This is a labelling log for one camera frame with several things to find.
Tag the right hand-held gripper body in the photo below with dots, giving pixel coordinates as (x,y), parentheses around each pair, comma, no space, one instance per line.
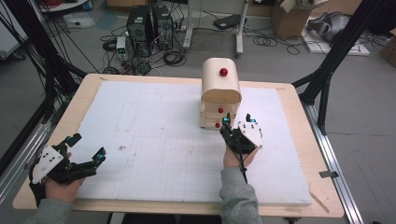
(247,137)

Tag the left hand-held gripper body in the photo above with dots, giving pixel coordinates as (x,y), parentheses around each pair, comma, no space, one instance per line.
(46,161)

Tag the wooden drawer with red knob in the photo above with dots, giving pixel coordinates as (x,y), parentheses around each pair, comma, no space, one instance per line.
(208,123)
(229,108)

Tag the wooden cabinet with red knobs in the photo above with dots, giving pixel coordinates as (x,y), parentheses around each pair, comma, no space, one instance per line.
(220,84)

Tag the person's right hand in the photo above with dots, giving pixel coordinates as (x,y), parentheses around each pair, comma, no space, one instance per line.
(232,160)

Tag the white foam board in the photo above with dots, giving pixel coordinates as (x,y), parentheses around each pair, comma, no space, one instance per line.
(162,140)

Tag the grey tape strip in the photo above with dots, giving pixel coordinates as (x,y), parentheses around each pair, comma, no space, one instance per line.
(328,174)

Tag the white stand leg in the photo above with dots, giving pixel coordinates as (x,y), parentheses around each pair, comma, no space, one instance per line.
(188,28)
(241,29)

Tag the thin wooden strip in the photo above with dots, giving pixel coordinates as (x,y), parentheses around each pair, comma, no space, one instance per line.
(319,200)

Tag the flat black box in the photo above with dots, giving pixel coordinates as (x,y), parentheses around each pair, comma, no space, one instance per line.
(229,21)

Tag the small grey power supply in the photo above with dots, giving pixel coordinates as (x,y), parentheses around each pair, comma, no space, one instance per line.
(121,46)

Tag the brown cardboard box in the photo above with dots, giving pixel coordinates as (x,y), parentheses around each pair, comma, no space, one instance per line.
(389,49)
(289,18)

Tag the white floor board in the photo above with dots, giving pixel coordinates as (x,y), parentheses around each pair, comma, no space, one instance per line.
(337,48)

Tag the black computer tower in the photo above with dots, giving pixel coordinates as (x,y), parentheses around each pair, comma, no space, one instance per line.
(162,26)
(138,29)

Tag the clear plastic bag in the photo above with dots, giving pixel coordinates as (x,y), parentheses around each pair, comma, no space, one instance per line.
(79,20)

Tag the white cabinet on wheels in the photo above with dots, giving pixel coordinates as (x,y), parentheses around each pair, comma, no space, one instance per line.
(9,35)

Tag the grey bag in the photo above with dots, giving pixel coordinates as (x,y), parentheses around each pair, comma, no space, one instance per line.
(330,23)

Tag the aluminium rail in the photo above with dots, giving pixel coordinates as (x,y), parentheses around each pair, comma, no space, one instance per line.
(334,168)
(21,155)

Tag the black metal frame stand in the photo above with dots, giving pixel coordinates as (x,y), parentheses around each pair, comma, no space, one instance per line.
(337,49)
(46,65)

